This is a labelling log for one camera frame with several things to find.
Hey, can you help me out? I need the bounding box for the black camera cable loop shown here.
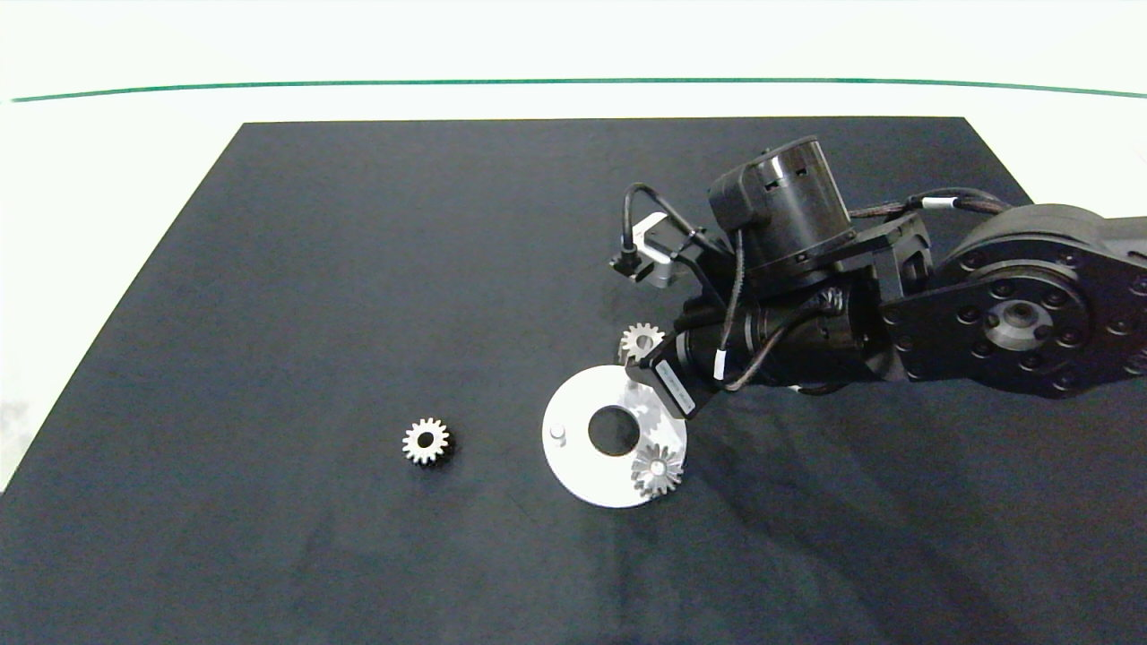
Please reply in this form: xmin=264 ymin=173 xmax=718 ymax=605
xmin=622 ymin=182 xmax=731 ymax=265

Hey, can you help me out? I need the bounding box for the braided black arm cable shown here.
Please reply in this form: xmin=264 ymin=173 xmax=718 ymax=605
xmin=849 ymin=187 xmax=1019 ymax=221

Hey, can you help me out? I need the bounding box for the thin black cable loop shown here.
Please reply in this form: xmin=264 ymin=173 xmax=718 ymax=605
xmin=724 ymin=291 xmax=843 ymax=393

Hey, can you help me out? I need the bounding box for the dark rectangular mat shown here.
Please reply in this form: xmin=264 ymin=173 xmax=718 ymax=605
xmin=0 ymin=116 xmax=1147 ymax=645

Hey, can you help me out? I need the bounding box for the round white pinned plate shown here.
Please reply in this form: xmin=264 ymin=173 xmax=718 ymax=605
xmin=541 ymin=365 xmax=688 ymax=510

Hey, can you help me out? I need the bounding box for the black cable with white tag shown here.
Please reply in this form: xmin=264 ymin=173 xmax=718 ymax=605
xmin=714 ymin=228 xmax=749 ymax=386

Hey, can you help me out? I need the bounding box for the small steel planetary gear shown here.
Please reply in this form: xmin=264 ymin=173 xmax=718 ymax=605
xmin=618 ymin=322 xmax=667 ymax=366
xmin=401 ymin=417 xmax=455 ymax=468
xmin=630 ymin=443 xmax=685 ymax=499

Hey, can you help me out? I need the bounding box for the boxy silver wrist camera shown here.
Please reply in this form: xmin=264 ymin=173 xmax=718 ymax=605
xmin=609 ymin=212 xmax=709 ymax=289

